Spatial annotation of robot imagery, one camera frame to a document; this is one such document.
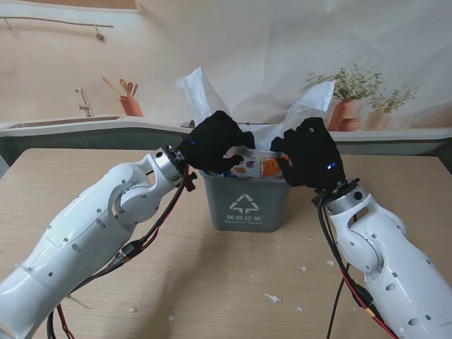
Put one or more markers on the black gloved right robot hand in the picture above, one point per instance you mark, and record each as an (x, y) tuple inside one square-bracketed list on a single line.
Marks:
[(310, 155)]

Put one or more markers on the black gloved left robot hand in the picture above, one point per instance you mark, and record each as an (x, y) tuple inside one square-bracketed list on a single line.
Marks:
[(212, 141)]

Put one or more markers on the printed white plastic garbage bag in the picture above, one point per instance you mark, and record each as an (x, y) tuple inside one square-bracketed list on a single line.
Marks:
[(197, 92)]

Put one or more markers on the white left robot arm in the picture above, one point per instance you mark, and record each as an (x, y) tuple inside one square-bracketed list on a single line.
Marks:
[(88, 226)]

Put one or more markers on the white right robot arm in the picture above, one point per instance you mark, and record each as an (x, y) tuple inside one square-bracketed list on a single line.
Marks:
[(388, 254)]

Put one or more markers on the grey plastic waste bin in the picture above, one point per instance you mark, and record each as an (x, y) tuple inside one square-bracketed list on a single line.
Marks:
[(247, 212)]

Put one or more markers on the printed kitchen backdrop cloth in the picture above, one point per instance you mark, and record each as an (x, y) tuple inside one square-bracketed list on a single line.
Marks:
[(226, 42)]

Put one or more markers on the large white paper scrap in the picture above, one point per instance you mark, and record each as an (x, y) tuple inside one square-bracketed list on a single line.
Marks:
[(273, 298)]

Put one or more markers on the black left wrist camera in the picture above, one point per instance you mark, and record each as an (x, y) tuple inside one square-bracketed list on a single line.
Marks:
[(190, 182)]

